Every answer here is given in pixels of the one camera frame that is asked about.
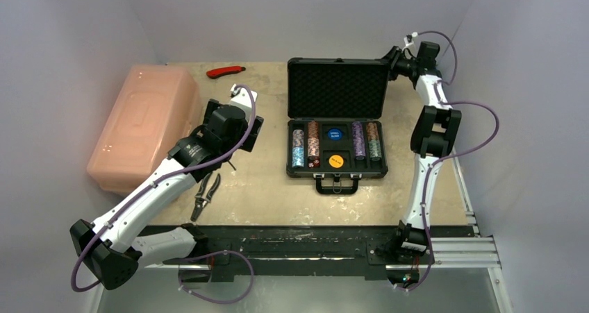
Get yellow big blind button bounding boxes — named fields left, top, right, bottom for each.
left=328, top=154, right=345, bottom=169

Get aluminium frame rail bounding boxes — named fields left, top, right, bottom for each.
left=84, top=235, right=514, bottom=313

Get purple chip stack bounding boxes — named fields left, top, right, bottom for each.
left=352, top=121, right=366, bottom=160

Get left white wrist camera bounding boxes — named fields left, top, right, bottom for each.
left=229, top=84, right=258, bottom=117

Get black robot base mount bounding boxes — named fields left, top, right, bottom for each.
left=164, top=226, right=433, bottom=286

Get pink translucent storage box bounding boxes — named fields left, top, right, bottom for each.
left=87, top=65, right=203, bottom=196

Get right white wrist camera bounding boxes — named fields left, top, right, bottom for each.
left=404, top=32, right=419, bottom=51

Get brown black chip stack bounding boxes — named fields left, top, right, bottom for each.
left=366, top=122, right=379, bottom=141

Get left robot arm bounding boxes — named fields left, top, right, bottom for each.
left=69, top=92, right=263, bottom=292

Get green terminal block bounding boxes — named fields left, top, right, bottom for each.
left=368, top=139, right=382, bottom=162

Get black handled pliers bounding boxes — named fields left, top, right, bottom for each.
left=190, top=173, right=221, bottom=222

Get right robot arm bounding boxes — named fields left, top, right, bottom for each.
left=372, top=42, right=462, bottom=263

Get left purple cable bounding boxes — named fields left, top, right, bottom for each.
left=70, top=84, right=258, bottom=305

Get black poker set case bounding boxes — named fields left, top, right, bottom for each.
left=286, top=58, right=388, bottom=195

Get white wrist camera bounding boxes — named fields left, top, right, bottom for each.
left=404, top=32, right=419, bottom=51
left=229, top=84, right=258, bottom=117

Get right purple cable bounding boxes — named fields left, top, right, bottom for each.
left=393, top=30, right=501, bottom=294

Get blue chip stack in case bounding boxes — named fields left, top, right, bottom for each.
left=292, top=129, right=305, bottom=149

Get orange black chip stack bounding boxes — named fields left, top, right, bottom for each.
left=307, top=121, right=320, bottom=139

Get blue small blind button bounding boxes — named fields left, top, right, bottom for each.
left=327, top=128, right=344, bottom=141

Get light blue chip stack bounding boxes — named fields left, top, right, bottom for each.
left=292, top=146, right=306, bottom=168

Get purple cable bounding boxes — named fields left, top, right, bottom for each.
left=393, top=30, right=501, bottom=294
left=70, top=84, right=258, bottom=305

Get red utility knife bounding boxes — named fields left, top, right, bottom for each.
left=206, top=65, right=247, bottom=80

